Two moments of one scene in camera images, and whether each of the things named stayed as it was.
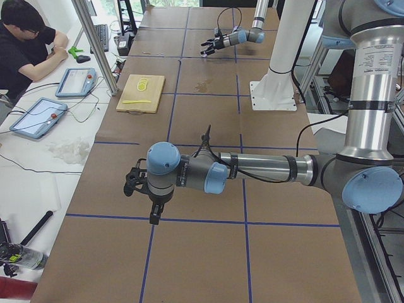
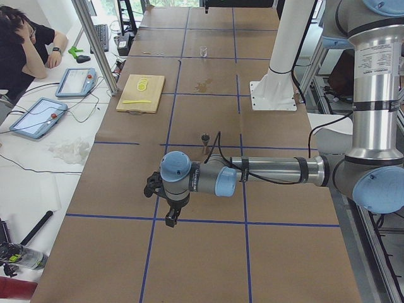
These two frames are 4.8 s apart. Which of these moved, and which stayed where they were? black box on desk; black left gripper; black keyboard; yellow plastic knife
Moved: black left gripper
Stayed: black keyboard; black box on desk; yellow plastic knife
